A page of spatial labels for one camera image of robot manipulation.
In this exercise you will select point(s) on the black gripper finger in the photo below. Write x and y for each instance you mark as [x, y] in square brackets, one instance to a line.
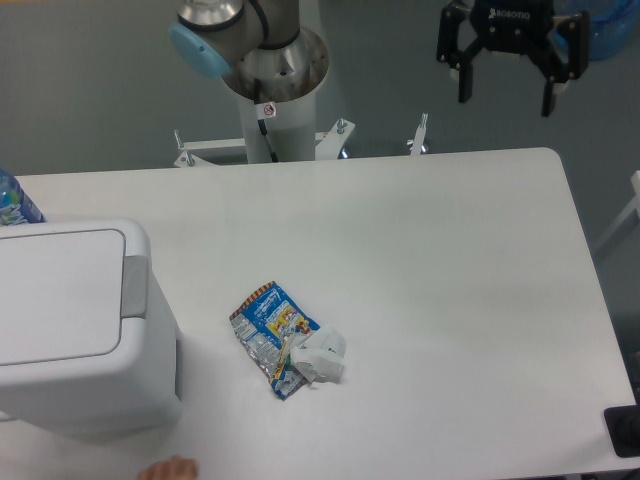
[574, 29]
[448, 51]

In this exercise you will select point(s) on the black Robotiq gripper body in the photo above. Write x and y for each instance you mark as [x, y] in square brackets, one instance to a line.
[513, 27]

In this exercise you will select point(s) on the white push-lid trash can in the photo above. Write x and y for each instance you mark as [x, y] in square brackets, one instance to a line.
[89, 343]

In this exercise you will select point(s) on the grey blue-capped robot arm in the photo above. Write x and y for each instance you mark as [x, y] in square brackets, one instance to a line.
[215, 36]

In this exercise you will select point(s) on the person's hand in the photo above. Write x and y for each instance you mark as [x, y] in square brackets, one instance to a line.
[173, 468]

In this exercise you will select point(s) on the large blue water jug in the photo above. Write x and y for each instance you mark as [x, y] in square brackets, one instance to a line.
[611, 23]

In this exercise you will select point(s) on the blue snack wrapper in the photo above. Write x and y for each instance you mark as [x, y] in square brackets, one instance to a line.
[268, 324]

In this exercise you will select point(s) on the crumpled white paper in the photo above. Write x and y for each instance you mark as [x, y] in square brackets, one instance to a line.
[320, 357]

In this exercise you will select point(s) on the black device at table edge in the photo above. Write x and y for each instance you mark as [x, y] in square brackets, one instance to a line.
[623, 426]

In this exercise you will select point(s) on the blue labelled plastic bottle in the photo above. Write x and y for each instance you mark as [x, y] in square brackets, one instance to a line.
[16, 206]

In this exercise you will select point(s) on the white frame at right edge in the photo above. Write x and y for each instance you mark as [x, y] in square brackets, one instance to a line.
[622, 225]

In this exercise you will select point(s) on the white pedestal base frame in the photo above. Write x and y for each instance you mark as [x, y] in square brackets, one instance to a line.
[266, 144]

